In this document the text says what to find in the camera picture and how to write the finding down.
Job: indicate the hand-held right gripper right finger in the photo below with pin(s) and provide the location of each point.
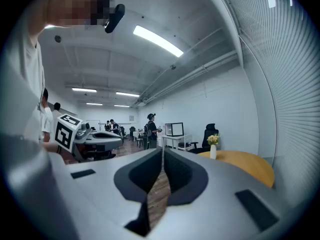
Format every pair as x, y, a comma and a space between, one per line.
212, 209

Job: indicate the person's left forearm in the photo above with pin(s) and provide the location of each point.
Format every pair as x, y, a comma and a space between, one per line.
55, 150

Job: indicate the small white table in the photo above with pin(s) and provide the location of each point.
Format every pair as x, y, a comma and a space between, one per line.
138, 134

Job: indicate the black-framed display box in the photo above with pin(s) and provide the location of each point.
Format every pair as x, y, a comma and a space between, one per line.
175, 129

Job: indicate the white ceiling pipes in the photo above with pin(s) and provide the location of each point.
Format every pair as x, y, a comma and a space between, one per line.
190, 76

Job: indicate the person's head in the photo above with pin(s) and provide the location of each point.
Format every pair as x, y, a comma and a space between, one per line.
75, 4

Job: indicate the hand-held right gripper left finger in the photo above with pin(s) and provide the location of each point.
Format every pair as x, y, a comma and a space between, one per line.
95, 196

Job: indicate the white window blind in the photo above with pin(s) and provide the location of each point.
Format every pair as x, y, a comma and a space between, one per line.
287, 84

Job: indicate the black head-mounted camera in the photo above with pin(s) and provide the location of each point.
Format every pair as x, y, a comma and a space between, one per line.
115, 16

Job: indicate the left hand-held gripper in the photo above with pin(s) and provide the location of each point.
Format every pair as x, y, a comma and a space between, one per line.
65, 134

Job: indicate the round ceiling sensor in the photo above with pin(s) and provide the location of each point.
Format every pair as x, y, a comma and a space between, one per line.
58, 38
173, 67

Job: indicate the black office chair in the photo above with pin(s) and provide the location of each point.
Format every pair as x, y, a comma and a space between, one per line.
209, 136

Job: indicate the yellow flower bouquet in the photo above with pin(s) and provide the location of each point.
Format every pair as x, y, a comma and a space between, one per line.
213, 139

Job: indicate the person's light t-shirt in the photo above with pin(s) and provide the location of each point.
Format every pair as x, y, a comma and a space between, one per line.
22, 71

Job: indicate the white ceramic vase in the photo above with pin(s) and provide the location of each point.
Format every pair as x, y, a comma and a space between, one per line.
213, 152

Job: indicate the white desk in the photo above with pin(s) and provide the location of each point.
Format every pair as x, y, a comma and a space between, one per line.
175, 140

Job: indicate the ceiling light panel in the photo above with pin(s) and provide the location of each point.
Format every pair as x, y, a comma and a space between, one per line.
157, 41
127, 94
84, 90
94, 104
121, 105

